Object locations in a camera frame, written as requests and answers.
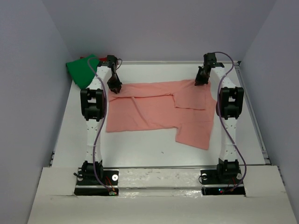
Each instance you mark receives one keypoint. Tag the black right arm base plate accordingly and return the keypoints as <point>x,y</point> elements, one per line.
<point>212,185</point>

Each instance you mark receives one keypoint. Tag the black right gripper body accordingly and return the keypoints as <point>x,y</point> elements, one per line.
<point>201,74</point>

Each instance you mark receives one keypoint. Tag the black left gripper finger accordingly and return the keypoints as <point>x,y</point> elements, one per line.
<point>113,88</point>
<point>118,88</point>

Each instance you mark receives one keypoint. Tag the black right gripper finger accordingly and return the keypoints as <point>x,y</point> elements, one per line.
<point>197,80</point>
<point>203,81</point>

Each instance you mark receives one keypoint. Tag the red folded t shirt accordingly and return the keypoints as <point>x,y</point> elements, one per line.
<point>101,59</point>

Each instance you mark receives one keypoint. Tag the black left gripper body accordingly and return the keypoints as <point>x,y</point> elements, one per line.
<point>113,80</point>

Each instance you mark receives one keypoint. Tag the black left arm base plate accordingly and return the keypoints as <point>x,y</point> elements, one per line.
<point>89,186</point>

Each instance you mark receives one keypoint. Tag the white front cover board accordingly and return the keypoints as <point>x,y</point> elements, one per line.
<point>162,196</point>

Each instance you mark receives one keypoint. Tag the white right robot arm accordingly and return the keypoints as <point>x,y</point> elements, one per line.
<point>228,108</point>

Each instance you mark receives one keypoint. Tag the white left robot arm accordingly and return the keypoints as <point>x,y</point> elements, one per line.
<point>94,110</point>

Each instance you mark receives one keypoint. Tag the green folded t shirt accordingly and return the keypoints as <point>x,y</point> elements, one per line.
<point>80,71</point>

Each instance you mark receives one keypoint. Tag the pink t shirt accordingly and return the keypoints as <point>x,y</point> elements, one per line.
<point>164,105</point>

